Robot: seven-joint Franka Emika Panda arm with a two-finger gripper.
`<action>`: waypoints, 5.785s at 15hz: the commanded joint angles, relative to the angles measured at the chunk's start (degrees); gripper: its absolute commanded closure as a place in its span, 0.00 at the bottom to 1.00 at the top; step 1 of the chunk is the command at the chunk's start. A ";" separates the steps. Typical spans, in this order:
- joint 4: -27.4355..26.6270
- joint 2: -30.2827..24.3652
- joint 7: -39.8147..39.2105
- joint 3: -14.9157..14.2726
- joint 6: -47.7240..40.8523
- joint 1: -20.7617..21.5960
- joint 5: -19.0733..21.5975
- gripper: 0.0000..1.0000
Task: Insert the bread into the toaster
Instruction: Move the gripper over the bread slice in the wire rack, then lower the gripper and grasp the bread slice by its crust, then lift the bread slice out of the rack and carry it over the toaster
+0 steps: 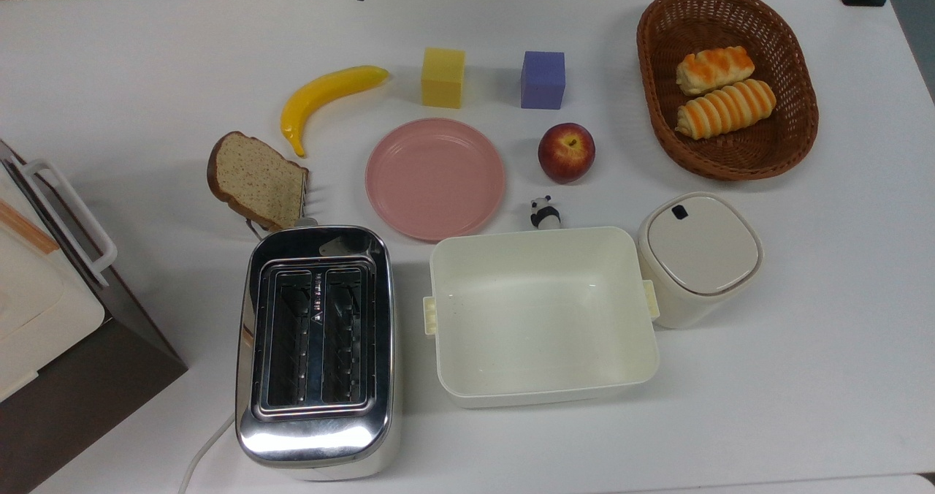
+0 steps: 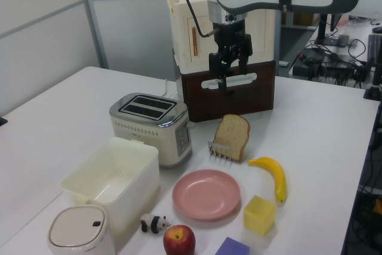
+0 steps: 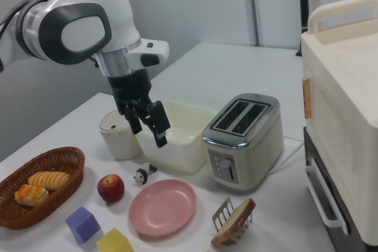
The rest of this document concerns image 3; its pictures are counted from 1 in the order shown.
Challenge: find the red apple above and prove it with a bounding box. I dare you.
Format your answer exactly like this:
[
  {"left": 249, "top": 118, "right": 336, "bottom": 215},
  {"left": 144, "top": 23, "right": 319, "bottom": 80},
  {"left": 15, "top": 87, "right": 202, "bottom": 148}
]
[{"left": 97, "top": 174, "right": 125, "bottom": 204}]

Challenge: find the silver metal toast rack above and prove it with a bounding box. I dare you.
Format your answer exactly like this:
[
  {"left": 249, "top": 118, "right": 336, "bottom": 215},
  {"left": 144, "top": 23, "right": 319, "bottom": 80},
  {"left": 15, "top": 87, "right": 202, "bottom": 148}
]
[{"left": 211, "top": 196, "right": 255, "bottom": 240}]

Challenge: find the purple cube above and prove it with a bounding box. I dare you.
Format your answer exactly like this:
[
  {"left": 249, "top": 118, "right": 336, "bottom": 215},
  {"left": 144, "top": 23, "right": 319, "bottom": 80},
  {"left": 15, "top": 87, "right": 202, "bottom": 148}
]
[{"left": 64, "top": 206, "right": 102, "bottom": 245}]

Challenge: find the square striped pastry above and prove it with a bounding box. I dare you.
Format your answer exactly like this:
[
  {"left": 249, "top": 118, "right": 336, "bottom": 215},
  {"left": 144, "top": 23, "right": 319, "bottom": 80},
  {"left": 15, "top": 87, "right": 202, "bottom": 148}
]
[{"left": 14, "top": 184, "right": 50, "bottom": 207}]

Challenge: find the brown drawer with white handle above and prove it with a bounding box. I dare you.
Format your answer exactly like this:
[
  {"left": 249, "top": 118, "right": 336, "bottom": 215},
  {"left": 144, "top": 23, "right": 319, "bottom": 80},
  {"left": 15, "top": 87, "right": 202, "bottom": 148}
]
[{"left": 303, "top": 126, "right": 378, "bottom": 252}]

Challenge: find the brown wicker basket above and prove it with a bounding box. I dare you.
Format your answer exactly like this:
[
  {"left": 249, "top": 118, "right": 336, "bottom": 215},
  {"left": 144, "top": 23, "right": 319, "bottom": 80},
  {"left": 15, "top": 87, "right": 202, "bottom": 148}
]
[{"left": 0, "top": 146, "right": 86, "bottom": 230}]

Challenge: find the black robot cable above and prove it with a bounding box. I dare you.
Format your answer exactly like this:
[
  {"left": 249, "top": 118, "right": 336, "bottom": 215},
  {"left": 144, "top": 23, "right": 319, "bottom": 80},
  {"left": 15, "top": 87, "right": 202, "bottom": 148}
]
[{"left": 0, "top": 1, "right": 27, "bottom": 73}]

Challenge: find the white toaster cable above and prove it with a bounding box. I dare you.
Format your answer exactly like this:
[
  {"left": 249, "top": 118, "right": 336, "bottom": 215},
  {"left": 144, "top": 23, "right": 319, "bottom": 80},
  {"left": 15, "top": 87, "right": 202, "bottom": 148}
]
[{"left": 271, "top": 136, "right": 305, "bottom": 173}]

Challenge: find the brown-crusted bread slice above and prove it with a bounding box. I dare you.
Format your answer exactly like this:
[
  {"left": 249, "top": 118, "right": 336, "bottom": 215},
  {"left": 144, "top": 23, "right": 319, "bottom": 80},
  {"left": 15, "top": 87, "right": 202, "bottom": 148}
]
[{"left": 210, "top": 198, "right": 257, "bottom": 247}]

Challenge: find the yellow cube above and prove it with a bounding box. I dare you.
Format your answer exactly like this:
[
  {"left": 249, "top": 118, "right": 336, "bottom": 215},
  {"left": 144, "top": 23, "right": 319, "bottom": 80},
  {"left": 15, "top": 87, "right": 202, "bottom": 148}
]
[{"left": 96, "top": 227, "right": 134, "bottom": 252}]

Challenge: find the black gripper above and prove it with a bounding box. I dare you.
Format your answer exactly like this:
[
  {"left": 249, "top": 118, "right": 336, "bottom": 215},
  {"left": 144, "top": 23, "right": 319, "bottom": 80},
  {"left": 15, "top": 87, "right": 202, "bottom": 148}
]
[{"left": 106, "top": 68, "right": 171, "bottom": 149}]

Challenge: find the cream and chrome toaster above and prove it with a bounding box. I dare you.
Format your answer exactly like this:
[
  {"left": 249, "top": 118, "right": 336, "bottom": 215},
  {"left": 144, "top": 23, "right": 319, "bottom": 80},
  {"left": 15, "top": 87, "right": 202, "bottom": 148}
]
[{"left": 201, "top": 93, "right": 285, "bottom": 196}]

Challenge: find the panda figurine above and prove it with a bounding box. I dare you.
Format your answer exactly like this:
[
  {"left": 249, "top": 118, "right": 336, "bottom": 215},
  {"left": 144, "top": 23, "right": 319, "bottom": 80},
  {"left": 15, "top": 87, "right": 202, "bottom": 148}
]
[{"left": 133, "top": 162, "right": 158, "bottom": 187}]

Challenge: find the grey partition post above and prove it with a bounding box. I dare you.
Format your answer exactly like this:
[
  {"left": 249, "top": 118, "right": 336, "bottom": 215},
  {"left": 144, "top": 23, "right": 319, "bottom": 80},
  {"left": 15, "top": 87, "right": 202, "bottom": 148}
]
[{"left": 243, "top": 0, "right": 265, "bottom": 48}]

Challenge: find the cream open plastic box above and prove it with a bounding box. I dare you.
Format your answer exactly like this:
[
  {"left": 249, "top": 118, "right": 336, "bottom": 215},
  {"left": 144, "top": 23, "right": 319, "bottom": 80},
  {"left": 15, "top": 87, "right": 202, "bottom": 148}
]
[{"left": 136, "top": 100, "right": 218, "bottom": 175}]

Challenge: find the long striped bread roll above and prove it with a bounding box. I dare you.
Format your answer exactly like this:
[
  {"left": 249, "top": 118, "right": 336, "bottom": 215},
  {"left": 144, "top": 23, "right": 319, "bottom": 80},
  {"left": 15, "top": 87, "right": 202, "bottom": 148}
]
[{"left": 28, "top": 171, "right": 71, "bottom": 192}]

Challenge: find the small cream lidded bin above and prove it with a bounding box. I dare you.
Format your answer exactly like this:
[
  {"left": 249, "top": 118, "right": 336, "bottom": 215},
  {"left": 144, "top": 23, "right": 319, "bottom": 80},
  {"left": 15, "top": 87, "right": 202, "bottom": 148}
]
[{"left": 99, "top": 109, "right": 144, "bottom": 161}]

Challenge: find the pink plate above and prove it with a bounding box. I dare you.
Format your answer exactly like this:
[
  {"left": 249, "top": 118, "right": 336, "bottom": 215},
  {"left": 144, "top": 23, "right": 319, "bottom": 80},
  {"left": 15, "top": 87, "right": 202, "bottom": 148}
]
[{"left": 128, "top": 179, "right": 198, "bottom": 237}]

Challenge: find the black pole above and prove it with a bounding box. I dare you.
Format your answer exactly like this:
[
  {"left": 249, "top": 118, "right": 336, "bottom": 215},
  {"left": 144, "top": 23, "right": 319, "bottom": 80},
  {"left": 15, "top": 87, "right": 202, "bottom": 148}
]
[{"left": 296, "top": 0, "right": 309, "bottom": 57}]

